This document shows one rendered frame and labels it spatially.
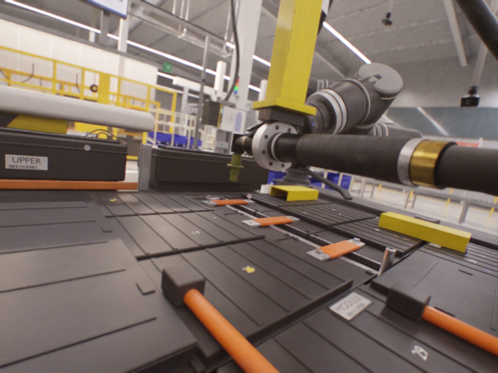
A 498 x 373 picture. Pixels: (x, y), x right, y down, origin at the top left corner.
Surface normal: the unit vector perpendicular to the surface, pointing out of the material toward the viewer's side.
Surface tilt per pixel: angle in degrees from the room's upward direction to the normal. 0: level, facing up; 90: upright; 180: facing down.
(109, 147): 90
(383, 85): 58
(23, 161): 90
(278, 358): 0
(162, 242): 0
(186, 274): 0
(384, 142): 49
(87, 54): 90
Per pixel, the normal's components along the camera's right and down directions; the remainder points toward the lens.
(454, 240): -0.74, 0.01
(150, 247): 0.15, -0.97
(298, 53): 0.40, 0.23
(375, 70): 0.05, -0.46
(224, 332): -0.43, -0.69
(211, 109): 0.63, 0.24
